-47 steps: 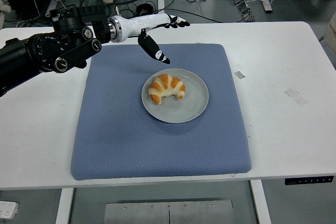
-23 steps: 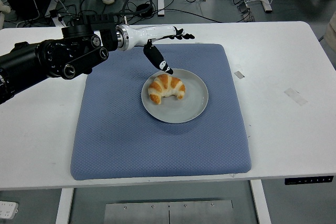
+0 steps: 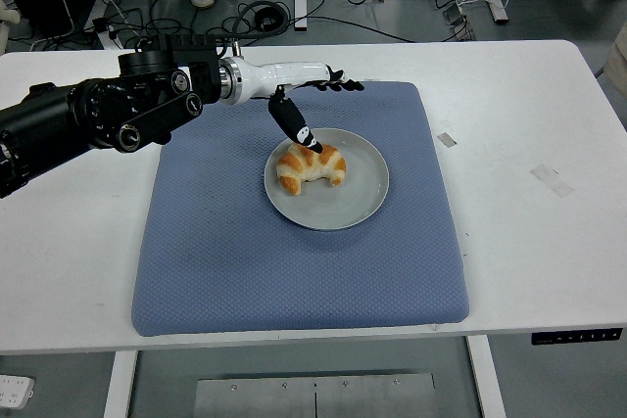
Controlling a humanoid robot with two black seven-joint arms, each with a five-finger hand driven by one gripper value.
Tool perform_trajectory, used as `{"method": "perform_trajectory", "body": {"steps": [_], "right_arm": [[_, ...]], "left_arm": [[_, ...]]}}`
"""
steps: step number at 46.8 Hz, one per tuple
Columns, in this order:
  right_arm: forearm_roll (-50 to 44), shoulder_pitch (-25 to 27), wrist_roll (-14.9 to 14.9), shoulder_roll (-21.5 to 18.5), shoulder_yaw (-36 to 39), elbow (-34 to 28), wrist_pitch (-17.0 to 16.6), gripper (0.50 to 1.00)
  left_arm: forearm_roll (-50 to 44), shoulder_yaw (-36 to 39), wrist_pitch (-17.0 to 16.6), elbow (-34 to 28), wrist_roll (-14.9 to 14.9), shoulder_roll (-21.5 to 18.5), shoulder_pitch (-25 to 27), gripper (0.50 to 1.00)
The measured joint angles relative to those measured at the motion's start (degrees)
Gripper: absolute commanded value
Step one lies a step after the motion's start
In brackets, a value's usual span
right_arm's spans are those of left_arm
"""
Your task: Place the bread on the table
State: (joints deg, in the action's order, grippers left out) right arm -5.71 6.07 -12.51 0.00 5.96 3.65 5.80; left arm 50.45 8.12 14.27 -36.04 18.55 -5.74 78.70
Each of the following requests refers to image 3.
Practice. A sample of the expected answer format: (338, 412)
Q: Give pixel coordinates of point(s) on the round grey plate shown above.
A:
(352, 202)

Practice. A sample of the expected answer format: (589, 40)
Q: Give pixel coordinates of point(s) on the croissant bread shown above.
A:
(313, 168)

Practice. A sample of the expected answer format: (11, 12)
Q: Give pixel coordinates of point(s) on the white table leg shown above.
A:
(485, 376)
(120, 384)

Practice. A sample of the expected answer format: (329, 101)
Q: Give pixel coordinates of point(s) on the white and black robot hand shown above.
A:
(279, 76)

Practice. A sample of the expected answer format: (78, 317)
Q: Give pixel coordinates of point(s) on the white power strip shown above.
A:
(14, 391)

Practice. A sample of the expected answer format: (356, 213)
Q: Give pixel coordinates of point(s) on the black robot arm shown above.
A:
(98, 109)

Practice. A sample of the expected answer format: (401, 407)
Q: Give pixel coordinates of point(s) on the cream padded object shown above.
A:
(10, 12)

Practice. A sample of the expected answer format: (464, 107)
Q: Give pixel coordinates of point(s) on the large grey tape piece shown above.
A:
(552, 180)

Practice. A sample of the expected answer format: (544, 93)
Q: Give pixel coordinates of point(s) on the small grey tape piece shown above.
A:
(447, 139)

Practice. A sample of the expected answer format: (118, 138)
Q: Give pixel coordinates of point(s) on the black table control panel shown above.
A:
(578, 336)

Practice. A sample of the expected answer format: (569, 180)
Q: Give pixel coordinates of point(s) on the blue quilted mat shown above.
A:
(220, 251)

